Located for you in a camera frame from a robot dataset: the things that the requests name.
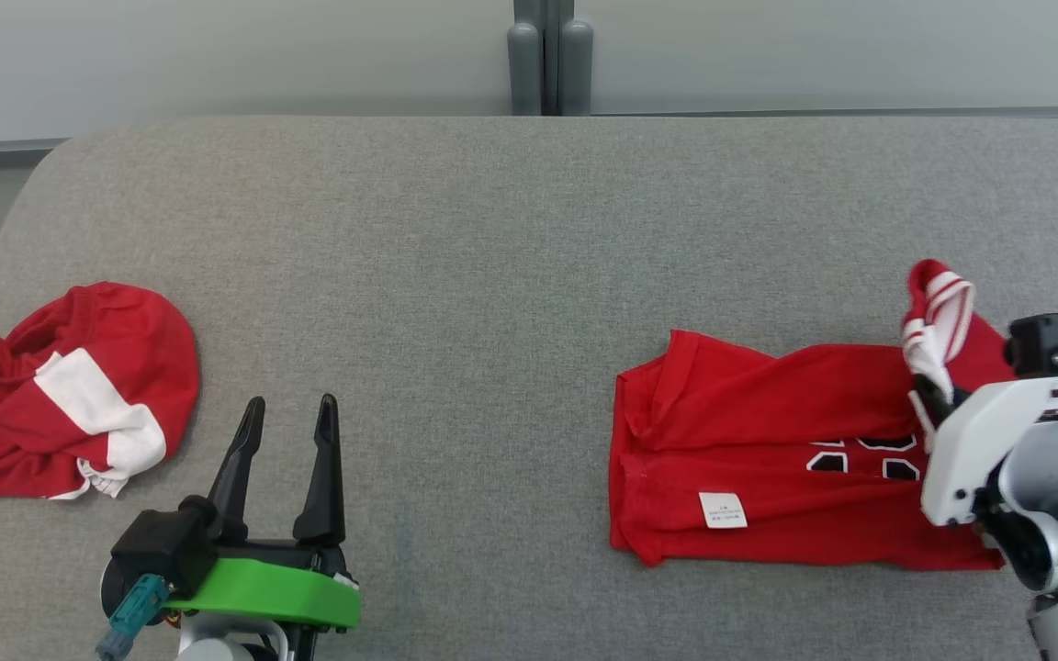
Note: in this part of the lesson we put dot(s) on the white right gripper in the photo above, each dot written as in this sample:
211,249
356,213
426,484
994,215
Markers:
961,459

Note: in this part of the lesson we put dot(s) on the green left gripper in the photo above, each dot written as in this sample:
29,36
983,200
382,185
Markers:
272,592

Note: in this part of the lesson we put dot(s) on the red jersey with number print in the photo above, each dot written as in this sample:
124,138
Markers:
768,431

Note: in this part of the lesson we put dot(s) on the red shorts with white stripe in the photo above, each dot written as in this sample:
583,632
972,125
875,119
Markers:
116,330

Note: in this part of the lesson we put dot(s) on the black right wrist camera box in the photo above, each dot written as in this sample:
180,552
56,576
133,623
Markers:
1048,340

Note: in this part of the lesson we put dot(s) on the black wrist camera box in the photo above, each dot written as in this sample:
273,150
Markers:
162,546
1048,340

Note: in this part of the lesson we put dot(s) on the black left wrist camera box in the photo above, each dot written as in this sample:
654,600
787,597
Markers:
162,546

